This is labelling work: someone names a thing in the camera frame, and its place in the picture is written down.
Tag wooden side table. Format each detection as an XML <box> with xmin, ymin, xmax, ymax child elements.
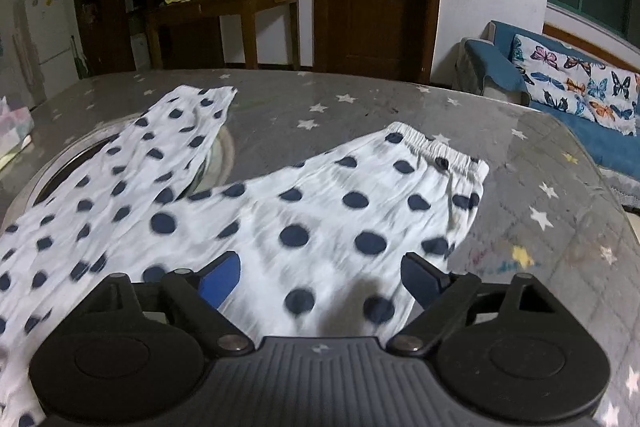
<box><xmin>148</xmin><ymin>0</ymin><xmax>302</xmax><ymax>70</ymax></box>

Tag tissue pack pink white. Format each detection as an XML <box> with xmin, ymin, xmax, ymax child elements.
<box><xmin>0</xmin><ymin>96</ymin><xmax>35</xmax><ymax>168</ymax></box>

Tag white navy polka dot pants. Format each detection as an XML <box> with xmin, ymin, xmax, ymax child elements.
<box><xmin>1</xmin><ymin>86</ymin><xmax>489</xmax><ymax>426</ymax></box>

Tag round induction cooktop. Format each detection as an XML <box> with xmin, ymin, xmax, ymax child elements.
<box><xmin>4</xmin><ymin>121</ymin><xmax>234</xmax><ymax>225</ymax></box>

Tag white refrigerator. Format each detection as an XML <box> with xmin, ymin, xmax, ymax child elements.
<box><xmin>24</xmin><ymin>0</ymin><xmax>78</xmax><ymax>100</ymax></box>

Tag blue sectional sofa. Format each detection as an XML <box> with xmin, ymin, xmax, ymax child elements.
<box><xmin>454</xmin><ymin>20</ymin><xmax>639</xmax><ymax>212</ymax></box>

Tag grey star quilted table cover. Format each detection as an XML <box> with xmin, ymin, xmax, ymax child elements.
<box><xmin>1</xmin><ymin>69</ymin><xmax>639</xmax><ymax>426</ymax></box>

